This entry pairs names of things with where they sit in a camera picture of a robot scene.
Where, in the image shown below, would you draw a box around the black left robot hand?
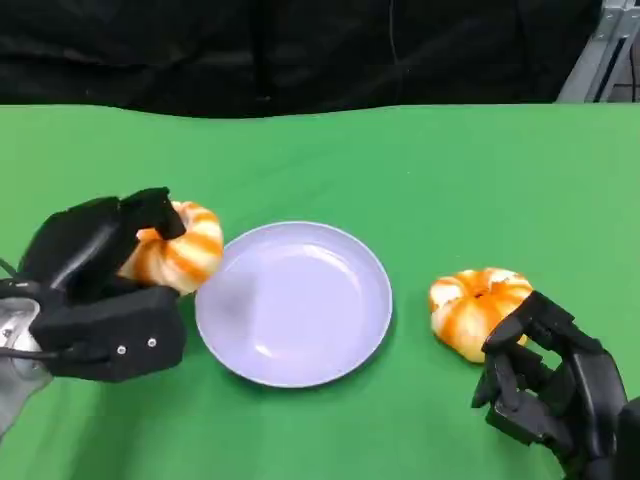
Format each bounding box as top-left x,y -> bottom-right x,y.
19,187 -> 187,305

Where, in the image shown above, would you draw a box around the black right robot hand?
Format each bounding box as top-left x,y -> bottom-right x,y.
471,289 -> 630,480

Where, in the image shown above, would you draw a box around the orange and white bread roll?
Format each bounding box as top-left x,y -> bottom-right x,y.
117,201 -> 225,296
428,267 -> 534,364

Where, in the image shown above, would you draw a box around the lilac round plate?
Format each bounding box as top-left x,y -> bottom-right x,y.
194,221 -> 394,389

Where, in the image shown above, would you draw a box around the green table cloth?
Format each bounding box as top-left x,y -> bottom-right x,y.
0,103 -> 640,480

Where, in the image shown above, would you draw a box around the black backdrop curtain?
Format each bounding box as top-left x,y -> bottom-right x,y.
0,0 -> 601,120

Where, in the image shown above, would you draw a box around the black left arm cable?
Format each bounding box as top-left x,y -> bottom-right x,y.
0,348 -> 81,362

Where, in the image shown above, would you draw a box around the grey metal frame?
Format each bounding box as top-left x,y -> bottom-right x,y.
554,0 -> 640,105

